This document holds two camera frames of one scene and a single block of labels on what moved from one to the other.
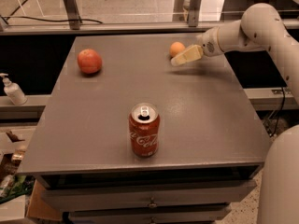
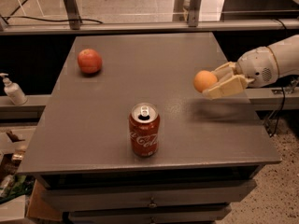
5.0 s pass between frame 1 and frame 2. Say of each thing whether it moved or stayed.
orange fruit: moved
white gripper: moved
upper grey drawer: stayed
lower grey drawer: stayed
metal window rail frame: stayed
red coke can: stayed
